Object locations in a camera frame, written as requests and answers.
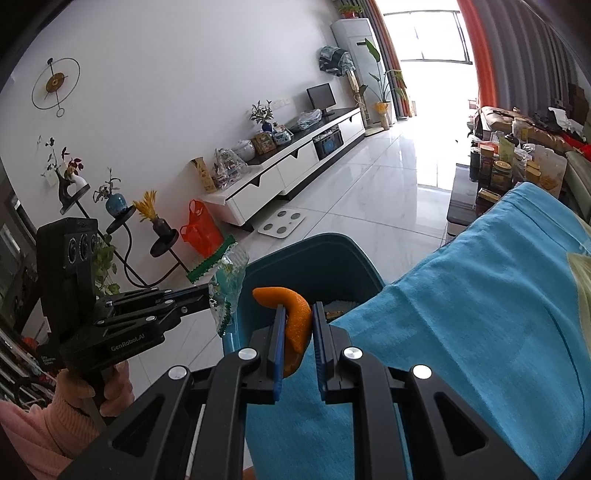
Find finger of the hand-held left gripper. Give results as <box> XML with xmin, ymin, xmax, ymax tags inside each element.
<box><xmin>104</xmin><ymin>284</ymin><xmax>218</xmax><ymax>309</ymax></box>
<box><xmin>92</xmin><ymin>299</ymin><xmax>215</xmax><ymax>337</ymax></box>

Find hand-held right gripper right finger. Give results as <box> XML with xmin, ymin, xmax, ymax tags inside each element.
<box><xmin>311</xmin><ymin>302</ymin><xmax>541</xmax><ymax>480</ymax></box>

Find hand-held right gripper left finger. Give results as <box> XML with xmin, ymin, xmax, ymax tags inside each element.
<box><xmin>60</xmin><ymin>305</ymin><xmax>289</xmax><ymax>480</ymax></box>

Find orange peel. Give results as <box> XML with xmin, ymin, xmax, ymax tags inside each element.
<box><xmin>252</xmin><ymin>286</ymin><xmax>311</xmax><ymax>380</ymax></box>

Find clear green-edged wrapper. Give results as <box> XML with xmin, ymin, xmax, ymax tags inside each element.
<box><xmin>186</xmin><ymin>234</ymin><xmax>251</xmax><ymax>334</ymax></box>

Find teal plastic bin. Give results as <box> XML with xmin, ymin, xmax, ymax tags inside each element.
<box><xmin>221</xmin><ymin>232</ymin><xmax>385</xmax><ymax>358</ymax></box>

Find person's left forearm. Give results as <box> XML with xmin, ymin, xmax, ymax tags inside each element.
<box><xmin>0</xmin><ymin>392</ymin><xmax>100</xmax><ymax>480</ymax></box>

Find person's left hand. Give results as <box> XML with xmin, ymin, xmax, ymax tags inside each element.
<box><xmin>55</xmin><ymin>361</ymin><xmax>134</xmax><ymax>418</ymax></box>

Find trailing green plant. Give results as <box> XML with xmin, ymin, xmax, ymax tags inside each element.
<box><xmin>92</xmin><ymin>235</ymin><xmax>122</xmax><ymax>296</ymax></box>

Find black tiered plant stand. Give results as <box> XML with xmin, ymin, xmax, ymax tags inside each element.
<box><xmin>58</xmin><ymin>182</ymin><xmax>191</xmax><ymax>289</ymax></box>

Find dark shelf unit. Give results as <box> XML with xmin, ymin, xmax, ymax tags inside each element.
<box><xmin>0</xmin><ymin>185</ymin><xmax>47</xmax><ymax>407</ymax></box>

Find orange plastic bag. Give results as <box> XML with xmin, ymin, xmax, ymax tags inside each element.
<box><xmin>179</xmin><ymin>199</ymin><xmax>225</xmax><ymax>259</ymax></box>

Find black vase with yellow flowers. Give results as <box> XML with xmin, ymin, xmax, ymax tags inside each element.
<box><xmin>133</xmin><ymin>190</ymin><xmax>174</xmax><ymax>236</ymax></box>

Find round teal vase with plant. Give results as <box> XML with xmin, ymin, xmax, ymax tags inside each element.
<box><xmin>93</xmin><ymin>168</ymin><xmax>127</xmax><ymax>217</ymax></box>

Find white vase with dark leaves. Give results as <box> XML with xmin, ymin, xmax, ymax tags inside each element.
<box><xmin>39</xmin><ymin>136</ymin><xmax>90</xmax><ymax>192</ymax></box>

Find white bathroom scale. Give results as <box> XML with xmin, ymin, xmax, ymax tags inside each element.
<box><xmin>257</xmin><ymin>208</ymin><xmax>300</xmax><ymax>238</ymax></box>

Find yellow carton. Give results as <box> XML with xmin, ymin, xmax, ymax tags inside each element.
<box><xmin>191</xmin><ymin>157</ymin><xmax>218</xmax><ymax>193</ymax></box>

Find plastic-wrapped ornament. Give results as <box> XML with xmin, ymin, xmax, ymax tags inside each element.
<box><xmin>212</xmin><ymin>148</ymin><xmax>247</xmax><ymax>190</ymax></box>

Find white lidded jar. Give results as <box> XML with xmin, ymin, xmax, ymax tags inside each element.
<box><xmin>233</xmin><ymin>138</ymin><xmax>257</xmax><ymax>162</ymax></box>

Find blue printed blanket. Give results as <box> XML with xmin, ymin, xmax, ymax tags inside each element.
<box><xmin>245</xmin><ymin>182</ymin><xmax>591</xmax><ymax>480</ymax></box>

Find white black-topped TV cabinet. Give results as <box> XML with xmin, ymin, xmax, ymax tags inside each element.
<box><xmin>198</xmin><ymin>107</ymin><xmax>368</xmax><ymax>227</ymax></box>

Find small blue vase with sprigs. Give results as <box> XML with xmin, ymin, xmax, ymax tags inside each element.
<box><xmin>249</xmin><ymin>99</ymin><xmax>274</xmax><ymax>134</ymax></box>

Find glass-topped coffee table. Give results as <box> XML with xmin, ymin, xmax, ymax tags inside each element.
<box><xmin>445</xmin><ymin>164</ymin><xmax>499</xmax><ymax>245</ymax></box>

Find black monitor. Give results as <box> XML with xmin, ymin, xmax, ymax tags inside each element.
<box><xmin>307</xmin><ymin>83</ymin><xmax>337</xmax><ymax>117</ymax></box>

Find large-leaf potted plant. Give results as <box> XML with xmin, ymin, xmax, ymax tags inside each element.
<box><xmin>360</xmin><ymin>39</ymin><xmax>409</xmax><ymax>127</ymax></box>

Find cluster of jars and boxes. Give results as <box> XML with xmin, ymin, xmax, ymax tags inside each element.
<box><xmin>468</xmin><ymin>117</ymin><xmax>568</xmax><ymax>204</ymax></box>

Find covered standing fan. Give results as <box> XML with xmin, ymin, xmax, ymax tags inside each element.
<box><xmin>316</xmin><ymin>45</ymin><xmax>372</xmax><ymax>137</ymax></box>

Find white standing air conditioner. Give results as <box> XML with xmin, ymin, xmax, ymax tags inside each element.
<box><xmin>331</xmin><ymin>18</ymin><xmax>384</xmax><ymax>125</ymax></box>

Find green and brown sofa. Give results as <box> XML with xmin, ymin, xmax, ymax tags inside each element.
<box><xmin>475</xmin><ymin>104</ymin><xmax>591</xmax><ymax>217</ymax></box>

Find striped brown curtain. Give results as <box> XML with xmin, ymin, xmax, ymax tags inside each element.
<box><xmin>351</xmin><ymin>0</ymin><xmax>416</xmax><ymax>121</ymax></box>

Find window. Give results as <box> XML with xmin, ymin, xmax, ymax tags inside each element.
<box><xmin>383</xmin><ymin>9</ymin><xmax>476</xmax><ymax>63</ymax></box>

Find pile of clothes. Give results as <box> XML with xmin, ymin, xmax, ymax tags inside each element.
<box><xmin>531</xmin><ymin>106</ymin><xmax>591</xmax><ymax>139</ymax></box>

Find orange and grey curtain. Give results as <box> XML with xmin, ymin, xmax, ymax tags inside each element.
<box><xmin>457</xmin><ymin>0</ymin><xmax>591</xmax><ymax>112</ymax></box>

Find stacked brown boxes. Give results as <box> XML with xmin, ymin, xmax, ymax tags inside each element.
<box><xmin>566</xmin><ymin>83</ymin><xmax>591</xmax><ymax>109</ymax></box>

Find round wire wall clock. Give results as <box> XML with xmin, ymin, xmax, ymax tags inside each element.
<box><xmin>31</xmin><ymin>58</ymin><xmax>83</xmax><ymax>118</ymax></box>

